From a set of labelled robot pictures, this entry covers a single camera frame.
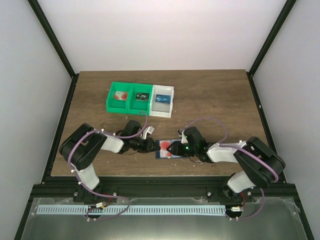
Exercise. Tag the right black frame post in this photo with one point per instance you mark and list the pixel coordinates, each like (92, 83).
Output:
(279, 22)

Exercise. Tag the light blue slotted cable duct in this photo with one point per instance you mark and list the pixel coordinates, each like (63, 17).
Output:
(139, 210)

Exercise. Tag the black frame post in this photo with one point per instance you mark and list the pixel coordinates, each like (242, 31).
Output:
(41, 17)
(279, 22)

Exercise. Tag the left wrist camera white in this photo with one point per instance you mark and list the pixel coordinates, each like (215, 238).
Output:
(147, 132)

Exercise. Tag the green bin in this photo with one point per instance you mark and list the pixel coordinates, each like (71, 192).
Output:
(117, 106)
(135, 107)

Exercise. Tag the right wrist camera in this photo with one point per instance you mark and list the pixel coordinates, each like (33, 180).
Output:
(182, 136)

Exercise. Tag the black aluminium frame rail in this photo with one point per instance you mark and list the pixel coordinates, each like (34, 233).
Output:
(134, 186)

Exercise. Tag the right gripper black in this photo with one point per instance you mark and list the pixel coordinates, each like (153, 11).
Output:
(177, 148)

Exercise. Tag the dark green card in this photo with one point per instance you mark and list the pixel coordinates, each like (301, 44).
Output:
(142, 96)

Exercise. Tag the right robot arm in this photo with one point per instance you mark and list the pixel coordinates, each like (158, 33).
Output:
(260, 165)

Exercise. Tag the white bin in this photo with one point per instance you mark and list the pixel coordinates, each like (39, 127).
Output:
(159, 109)

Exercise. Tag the left black frame post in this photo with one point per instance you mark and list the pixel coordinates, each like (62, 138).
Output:
(41, 17)

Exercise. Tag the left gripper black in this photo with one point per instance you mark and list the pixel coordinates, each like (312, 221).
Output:
(148, 145)

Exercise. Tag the green bin middle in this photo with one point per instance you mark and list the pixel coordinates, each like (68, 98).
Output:
(135, 107)

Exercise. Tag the blue card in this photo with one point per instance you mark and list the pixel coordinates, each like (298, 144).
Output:
(164, 99)

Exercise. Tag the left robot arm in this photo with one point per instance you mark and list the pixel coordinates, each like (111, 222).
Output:
(82, 146)

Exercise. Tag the navy blue card holder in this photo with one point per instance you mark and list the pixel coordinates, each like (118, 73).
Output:
(173, 156)

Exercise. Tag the red white card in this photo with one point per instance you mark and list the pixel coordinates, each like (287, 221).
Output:
(163, 153)
(121, 95)

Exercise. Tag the green bin left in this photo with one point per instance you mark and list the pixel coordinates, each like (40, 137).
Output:
(117, 106)

